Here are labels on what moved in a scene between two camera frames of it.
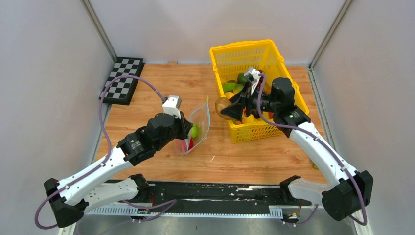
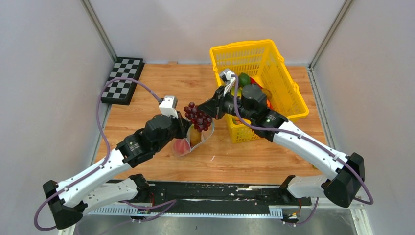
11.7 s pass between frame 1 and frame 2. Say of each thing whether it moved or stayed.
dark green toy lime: stayed
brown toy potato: moved
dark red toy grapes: moved
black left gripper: stayed
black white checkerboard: stayed
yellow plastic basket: stayed
